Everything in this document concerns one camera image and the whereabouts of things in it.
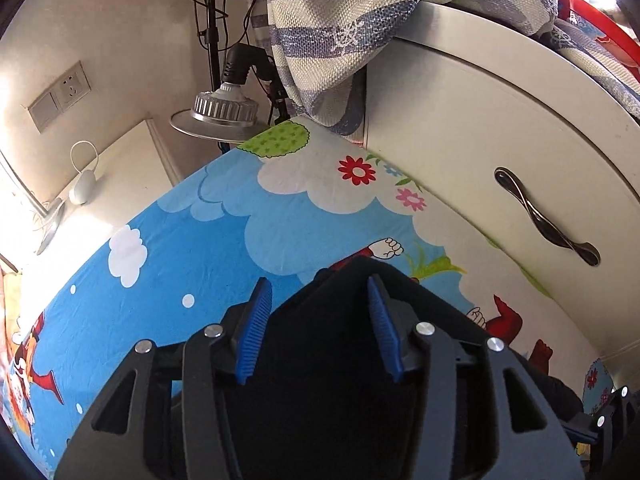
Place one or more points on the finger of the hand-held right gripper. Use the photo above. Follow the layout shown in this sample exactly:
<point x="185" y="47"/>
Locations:
<point x="607" y="425"/>

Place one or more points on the striped woven cloth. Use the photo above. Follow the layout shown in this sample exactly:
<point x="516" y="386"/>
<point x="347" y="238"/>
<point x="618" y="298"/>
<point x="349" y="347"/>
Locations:
<point x="325" y="35"/>

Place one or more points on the white wall socket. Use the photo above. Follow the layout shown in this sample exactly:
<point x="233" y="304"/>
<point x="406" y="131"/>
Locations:
<point x="72" y="87"/>

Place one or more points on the cartoon printed bed sheet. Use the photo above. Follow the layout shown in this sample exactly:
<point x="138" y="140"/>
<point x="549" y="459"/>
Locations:
<point x="200" y="240"/>

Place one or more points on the white wall switch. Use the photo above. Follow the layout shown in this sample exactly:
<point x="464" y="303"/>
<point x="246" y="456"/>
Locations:
<point x="43" y="112"/>

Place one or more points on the red plastic item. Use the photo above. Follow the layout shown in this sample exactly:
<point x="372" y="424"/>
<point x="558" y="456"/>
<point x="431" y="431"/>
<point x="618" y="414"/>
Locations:
<point x="595" y="20"/>

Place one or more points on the silver ribbed lamp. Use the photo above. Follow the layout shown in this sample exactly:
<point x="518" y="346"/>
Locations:
<point x="220" y="110"/>

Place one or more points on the black clamp mount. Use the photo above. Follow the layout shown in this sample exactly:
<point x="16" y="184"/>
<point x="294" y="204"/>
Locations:
<point x="272" y="90"/>

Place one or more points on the black lamp stand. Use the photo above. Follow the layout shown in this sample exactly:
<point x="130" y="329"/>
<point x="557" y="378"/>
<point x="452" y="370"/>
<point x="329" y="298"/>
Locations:
<point x="214" y="35"/>

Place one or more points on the white nightstand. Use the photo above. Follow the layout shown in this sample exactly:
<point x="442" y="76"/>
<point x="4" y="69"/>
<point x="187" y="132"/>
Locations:
<point x="115" y="170"/>

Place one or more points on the black pants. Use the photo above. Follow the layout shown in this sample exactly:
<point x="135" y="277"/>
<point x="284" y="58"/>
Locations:
<point x="320" y="410"/>

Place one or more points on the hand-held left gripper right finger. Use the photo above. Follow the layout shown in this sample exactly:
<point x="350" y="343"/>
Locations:
<point x="387" y="330"/>

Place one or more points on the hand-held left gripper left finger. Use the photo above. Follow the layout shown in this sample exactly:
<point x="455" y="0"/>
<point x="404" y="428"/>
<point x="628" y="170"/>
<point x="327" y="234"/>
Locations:
<point x="255" y="325"/>

